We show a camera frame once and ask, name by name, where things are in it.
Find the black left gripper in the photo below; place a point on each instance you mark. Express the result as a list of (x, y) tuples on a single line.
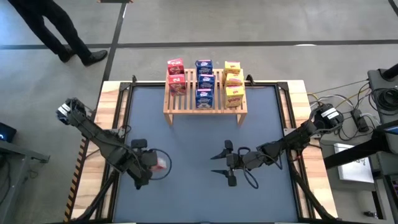
[(140, 161)]

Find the blue Frosted Flakes cereal box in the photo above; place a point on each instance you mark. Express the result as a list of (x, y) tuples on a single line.
[(206, 81), (204, 98), (204, 67)]

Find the yellow Corn Pops cereal box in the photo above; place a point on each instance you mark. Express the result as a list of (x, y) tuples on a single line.
[(232, 66), (234, 79), (234, 96)]

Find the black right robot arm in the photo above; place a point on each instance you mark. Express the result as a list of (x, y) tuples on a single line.
[(295, 138)]

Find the black stand beam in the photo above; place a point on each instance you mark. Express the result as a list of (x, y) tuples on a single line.
[(357, 152)]

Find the grey equipment stand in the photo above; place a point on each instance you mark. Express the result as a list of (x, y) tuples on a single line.
[(377, 81)]

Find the blue-grey table mat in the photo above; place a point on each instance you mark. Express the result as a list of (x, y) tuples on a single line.
[(192, 199)]

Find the grey desk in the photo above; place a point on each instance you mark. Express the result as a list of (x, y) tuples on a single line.
[(18, 152)]

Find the white box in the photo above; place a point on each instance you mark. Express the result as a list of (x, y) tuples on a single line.
[(354, 174)]

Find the black device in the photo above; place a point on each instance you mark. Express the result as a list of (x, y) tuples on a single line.
[(6, 132)]

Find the person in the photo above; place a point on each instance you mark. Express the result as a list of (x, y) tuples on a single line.
[(46, 25)]

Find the black power strip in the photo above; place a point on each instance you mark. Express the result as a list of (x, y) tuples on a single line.
[(360, 120)]

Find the black table frame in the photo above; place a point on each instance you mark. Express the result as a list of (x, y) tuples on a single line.
[(283, 90)]

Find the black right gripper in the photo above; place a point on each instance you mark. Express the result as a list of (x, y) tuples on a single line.
[(234, 161)]

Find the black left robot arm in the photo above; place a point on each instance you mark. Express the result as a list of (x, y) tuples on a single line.
[(93, 133)]

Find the wooden slatted shelf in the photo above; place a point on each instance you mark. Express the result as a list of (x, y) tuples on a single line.
[(189, 102)]

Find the red cereal box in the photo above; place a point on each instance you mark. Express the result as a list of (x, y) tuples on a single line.
[(161, 164), (177, 84), (175, 66)]

